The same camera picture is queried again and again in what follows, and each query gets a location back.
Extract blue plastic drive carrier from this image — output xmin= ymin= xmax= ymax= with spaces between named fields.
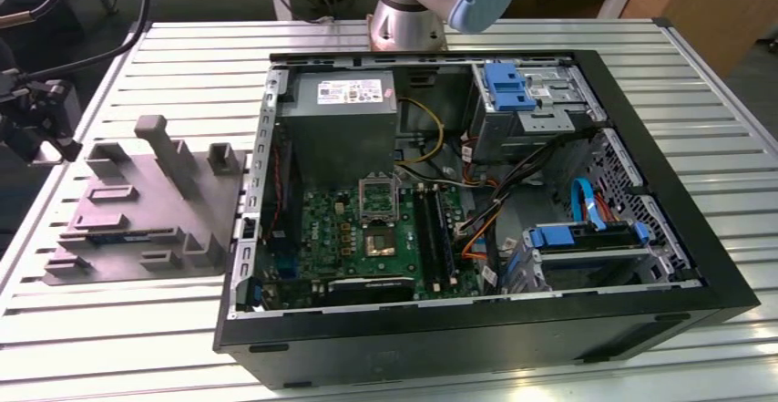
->
xmin=485 ymin=62 xmax=538 ymax=112

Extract orange wire bundle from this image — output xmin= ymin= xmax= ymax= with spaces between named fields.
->
xmin=459 ymin=219 xmax=498 ymax=264

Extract green motherboard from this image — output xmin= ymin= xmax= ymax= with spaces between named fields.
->
xmin=254 ymin=171 xmax=482 ymax=310

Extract CPU socket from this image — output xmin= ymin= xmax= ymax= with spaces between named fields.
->
xmin=362 ymin=226 xmax=403 ymax=260

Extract grey metal disk bay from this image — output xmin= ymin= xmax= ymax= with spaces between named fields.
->
xmin=501 ymin=222 xmax=701 ymax=294

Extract hard disk in blue carrier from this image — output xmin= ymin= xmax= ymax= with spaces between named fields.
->
xmin=527 ymin=222 xmax=653 ymax=252

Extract black sleeved cable bundle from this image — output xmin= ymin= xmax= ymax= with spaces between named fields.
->
xmin=455 ymin=126 xmax=603 ymax=239

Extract wooden cabinet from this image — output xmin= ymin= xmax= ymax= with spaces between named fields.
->
xmin=622 ymin=0 xmax=778 ymax=79

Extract blue data cable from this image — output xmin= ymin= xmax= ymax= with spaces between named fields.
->
xmin=570 ymin=177 xmax=609 ymax=232

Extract metal socket cover frame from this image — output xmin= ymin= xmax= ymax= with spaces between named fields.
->
xmin=359 ymin=171 xmax=403 ymax=226

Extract black PC case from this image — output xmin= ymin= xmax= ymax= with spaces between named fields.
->
xmin=212 ymin=48 xmax=762 ymax=390

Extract grey parts rack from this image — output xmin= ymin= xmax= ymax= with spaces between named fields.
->
xmin=42 ymin=114 xmax=251 ymax=287

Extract grey power supply unit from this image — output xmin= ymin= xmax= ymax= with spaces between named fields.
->
xmin=276 ymin=71 xmax=401 ymax=180

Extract graphics card black cooler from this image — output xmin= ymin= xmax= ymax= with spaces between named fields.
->
xmin=312 ymin=275 xmax=418 ymax=306

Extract grey metal drive cage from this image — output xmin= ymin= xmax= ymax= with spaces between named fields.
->
xmin=471 ymin=62 xmax=607 ymax=162

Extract RAM stick blue label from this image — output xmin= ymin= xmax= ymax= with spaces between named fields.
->
xmin=84 ymin=232 xmax=154 ymax=244

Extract yellow black power wires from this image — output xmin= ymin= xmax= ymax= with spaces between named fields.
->
xmin=398 ymin=98 xmax=443 ymax=165

